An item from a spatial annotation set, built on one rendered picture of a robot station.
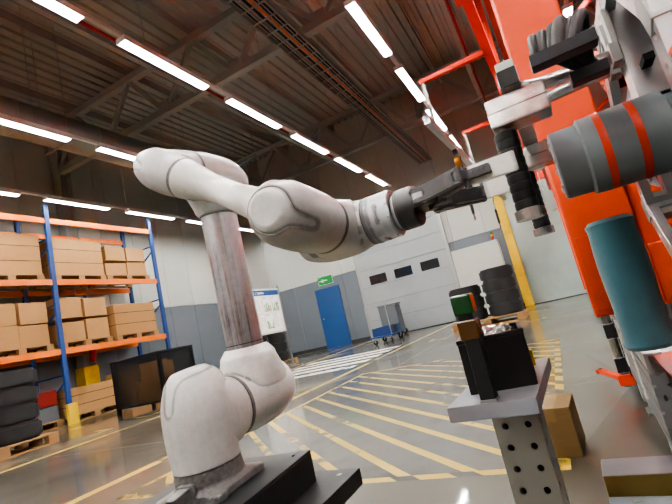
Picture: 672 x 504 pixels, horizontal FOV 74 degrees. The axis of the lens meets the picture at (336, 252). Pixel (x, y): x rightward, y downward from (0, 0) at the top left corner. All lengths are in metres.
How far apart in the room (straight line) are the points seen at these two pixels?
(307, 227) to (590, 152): 0.50
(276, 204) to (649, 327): 0.72
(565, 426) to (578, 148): 1.27
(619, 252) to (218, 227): 0.94
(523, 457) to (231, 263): 0.85
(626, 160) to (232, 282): 0.92
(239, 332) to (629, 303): 0.89
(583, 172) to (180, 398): 0.92
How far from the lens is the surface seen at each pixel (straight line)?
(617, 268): 1.01
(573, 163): 0.89
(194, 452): 1.08
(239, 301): 1.22
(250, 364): 1.19
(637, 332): 1.02
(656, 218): 1.14
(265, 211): 0.66
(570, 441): 1.97
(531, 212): 0.74
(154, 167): 1.17
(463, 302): 0.91
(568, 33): 0.81
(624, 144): 0.89
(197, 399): 1.07
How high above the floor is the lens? 0.65
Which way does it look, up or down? 9 degrees up
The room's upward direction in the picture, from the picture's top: 13 degrees counter-clockwise
